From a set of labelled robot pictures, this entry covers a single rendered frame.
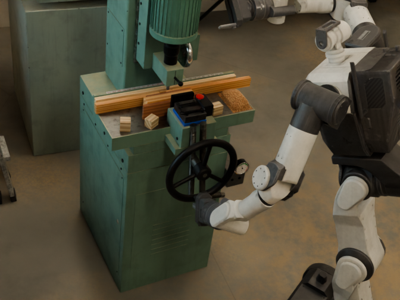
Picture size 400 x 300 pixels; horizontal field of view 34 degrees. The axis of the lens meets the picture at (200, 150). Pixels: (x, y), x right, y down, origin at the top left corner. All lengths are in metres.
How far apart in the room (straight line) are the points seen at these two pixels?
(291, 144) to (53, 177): 1.87
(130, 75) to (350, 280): 1.16
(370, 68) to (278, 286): 1.44
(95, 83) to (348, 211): 1.20
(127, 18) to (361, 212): 1.12
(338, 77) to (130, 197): 1.00
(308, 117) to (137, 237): 1.12
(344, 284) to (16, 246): 1.55
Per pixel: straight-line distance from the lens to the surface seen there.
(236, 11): 2.35
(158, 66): 2.51
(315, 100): 1.92
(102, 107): 2.47
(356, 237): 2.41
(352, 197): 2.26
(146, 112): 2.45
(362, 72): 2.02
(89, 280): 3.07
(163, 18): 2.32
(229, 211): 2.11
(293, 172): 1.96
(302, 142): 1.94
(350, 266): 2.44
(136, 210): 2.66
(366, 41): 2.27
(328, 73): 2.05
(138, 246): 2.82
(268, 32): 5.11
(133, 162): 2.48
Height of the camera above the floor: 2.37
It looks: 39 degrees down
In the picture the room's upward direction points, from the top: 8 degrees clockwise
